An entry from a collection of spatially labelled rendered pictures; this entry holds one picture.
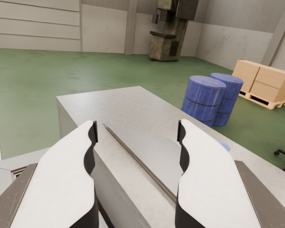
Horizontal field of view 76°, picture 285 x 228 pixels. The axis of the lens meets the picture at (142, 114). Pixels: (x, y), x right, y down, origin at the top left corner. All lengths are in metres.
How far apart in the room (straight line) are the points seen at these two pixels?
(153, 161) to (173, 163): 0.07
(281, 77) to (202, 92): 2.73
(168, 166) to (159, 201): 0.13
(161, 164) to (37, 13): 7.16
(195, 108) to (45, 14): 6.08
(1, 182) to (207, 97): 2.39
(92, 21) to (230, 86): 5.87
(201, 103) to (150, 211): 2.29
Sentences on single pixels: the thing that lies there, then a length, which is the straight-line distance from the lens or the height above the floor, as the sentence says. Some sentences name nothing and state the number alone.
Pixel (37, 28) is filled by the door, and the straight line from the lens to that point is 7.57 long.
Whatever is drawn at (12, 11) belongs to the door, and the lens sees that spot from 7.56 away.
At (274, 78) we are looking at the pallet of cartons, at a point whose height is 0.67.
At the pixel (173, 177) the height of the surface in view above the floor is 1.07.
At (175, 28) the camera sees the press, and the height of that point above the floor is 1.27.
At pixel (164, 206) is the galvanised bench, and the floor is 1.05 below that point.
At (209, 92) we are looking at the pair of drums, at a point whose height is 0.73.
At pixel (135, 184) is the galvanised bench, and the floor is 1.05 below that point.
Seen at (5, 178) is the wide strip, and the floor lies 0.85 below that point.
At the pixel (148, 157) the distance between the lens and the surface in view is 0.68.
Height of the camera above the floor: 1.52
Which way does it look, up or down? 28 degrees down
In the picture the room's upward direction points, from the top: 9 degrees clockwise
